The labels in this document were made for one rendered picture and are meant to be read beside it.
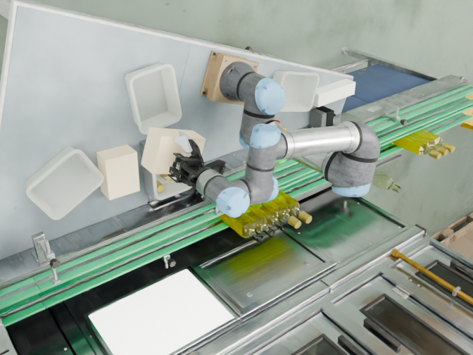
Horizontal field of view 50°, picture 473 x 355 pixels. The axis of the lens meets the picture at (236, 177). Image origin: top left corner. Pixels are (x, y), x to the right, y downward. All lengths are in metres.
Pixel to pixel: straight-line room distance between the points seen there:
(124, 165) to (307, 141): 0.72
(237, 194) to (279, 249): 0.84
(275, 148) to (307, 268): 0.79
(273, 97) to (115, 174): 0.61
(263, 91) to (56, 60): 0.67
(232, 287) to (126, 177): 0.56
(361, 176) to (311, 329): 0.58
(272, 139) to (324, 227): 1.04
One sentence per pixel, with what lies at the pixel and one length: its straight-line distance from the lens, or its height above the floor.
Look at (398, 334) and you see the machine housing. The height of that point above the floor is 1.67.
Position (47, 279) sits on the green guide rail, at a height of 0.92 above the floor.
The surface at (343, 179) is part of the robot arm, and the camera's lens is 1.60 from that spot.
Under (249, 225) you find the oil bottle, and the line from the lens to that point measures 1.95.
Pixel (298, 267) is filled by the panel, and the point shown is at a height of 1.24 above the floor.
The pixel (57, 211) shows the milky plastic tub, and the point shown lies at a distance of 1.85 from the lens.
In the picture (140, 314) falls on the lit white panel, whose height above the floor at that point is 1.10.
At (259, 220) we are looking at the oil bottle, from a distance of 1.98.
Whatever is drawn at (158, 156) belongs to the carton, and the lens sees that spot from 1.50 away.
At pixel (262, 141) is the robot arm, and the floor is 1.42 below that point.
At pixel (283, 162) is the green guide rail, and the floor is 0.93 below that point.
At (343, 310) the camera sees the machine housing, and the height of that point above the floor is 1.48.
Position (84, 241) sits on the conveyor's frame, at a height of 0.83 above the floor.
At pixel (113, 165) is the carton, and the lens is 1.81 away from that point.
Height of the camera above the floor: 2.31
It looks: 44 degrees down
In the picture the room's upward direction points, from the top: 125 degrees clockwise
